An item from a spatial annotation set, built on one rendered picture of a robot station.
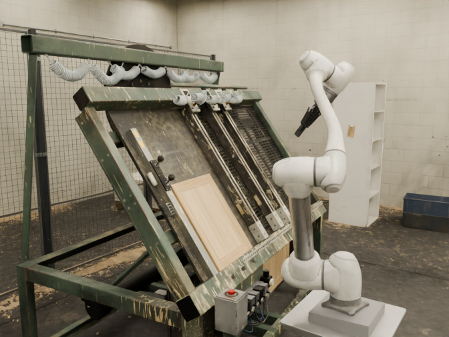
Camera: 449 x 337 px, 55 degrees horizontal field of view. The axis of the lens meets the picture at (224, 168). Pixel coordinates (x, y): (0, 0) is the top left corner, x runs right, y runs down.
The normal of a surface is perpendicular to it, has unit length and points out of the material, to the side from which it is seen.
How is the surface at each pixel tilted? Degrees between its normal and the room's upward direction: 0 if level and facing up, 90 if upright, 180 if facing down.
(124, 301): 90
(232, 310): 90
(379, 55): 90
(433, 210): 90
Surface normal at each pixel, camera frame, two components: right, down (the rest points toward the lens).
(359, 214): -0.56, 0.14
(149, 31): 0.83, 0.09
